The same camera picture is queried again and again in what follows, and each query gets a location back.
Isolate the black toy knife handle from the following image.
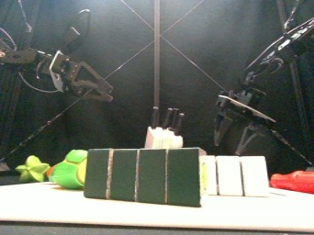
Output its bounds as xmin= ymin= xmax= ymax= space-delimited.
xmin=172 ymin=107 xmax=181 ymax=130
xmin=174 ymin=112 xmax=186 ymax=136
xmin=162 ymin=107 xmax=174 ymax=129
xmin=151 ymin=106 xmax=159 ymax=129

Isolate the red toy food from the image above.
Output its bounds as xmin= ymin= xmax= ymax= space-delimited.
xmin=269 ymin=170 xmax=314 ymax=195

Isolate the white toy sushi roll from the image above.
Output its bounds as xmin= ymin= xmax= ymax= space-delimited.
xmin=200 ymin=154 xmax=272 ymax=197

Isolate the vertical metal frame pole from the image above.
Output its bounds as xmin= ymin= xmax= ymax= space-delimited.
xmin=153 ymin=0 xmax=162 ymax=108

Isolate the green toy star fruit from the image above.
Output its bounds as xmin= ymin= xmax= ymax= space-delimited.
xmin=15 ymin=154 xmax=53 ymax=184

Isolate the dark green toy sushi roll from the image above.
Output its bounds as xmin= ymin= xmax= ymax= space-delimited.
xmin=83 ymin=147 xmax=208 ymax=208

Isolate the white toy knife block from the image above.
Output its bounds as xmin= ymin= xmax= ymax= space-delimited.
xmin=143 ymin=126 xmax=185 ymax=150

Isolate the white cutting board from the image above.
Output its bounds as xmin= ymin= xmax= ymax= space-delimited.
xmin=0 ymin=181 xmax=314 ymax=233

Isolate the light green round toy fruit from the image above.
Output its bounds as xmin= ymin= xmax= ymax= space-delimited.
xmin=46 ymin=149 xmax=90 ymax=190

